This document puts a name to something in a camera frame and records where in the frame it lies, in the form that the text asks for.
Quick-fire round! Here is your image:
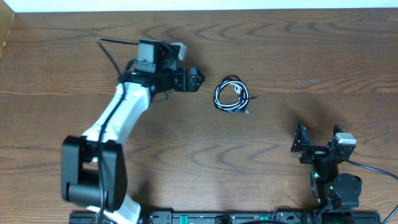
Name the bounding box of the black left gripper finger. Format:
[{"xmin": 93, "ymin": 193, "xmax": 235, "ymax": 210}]
[
  {"xmin": 189, "ymin": 67, "xmax": 205, "ymax": 83},
  {"xmin": 188, "ymin": 82, "xmax": 201, "ymax": 92}
]

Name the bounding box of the white USB cable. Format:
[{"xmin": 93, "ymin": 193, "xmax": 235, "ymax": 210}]
[{"xmin": 215, "ymin": 79, "xmax": 250, "ymax": 114}]

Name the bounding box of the black USB cable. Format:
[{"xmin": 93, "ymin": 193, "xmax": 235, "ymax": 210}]
[{"xmin": 213, "ymin": 74, "xmax": 258, "ymax": 114}]

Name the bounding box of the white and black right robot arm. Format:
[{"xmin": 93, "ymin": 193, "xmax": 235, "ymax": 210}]
[{"xmin": 290, "ymin": 123, "xmax": 362, "ymax": 223}]

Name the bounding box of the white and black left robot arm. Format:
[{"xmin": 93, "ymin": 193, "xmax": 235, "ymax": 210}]
[{"xmin": 61, "ymin": 39, "xmax": 205, "ymax": 223}]

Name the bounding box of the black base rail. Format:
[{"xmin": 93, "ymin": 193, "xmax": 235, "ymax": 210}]
[{"xmin": 68, "ymin": 210, "xmax": 382, "ymax": 224}]

